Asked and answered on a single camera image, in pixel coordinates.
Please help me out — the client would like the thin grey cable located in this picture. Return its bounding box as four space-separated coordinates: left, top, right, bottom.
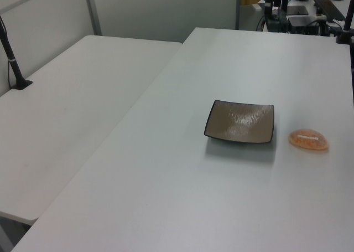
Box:
7 59 13 90

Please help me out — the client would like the black clamp stand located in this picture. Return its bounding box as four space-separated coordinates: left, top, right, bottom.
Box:
335 7 354 45

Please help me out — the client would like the square brown ceramic plate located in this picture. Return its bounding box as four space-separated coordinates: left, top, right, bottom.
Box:
204 99 275 145

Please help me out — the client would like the orange sugared bread roll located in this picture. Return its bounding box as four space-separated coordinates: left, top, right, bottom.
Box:
288 127 330 152

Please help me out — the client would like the black computer keyboard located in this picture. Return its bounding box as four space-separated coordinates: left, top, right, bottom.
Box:
313 0 346 22

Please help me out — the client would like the black upright pole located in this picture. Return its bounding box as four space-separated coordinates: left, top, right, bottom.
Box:
278 0 289 33

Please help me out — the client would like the flat dark tablet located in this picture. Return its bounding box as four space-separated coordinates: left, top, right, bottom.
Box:
286 5 309 16

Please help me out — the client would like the black electronics box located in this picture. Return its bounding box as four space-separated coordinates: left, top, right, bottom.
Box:
287 16 319 29

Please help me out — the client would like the black camera stand pole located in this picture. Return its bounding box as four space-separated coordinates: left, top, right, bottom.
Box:
0 15 33 91

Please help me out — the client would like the dark partition edge post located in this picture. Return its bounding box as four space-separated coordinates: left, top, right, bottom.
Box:
235 0 242 30

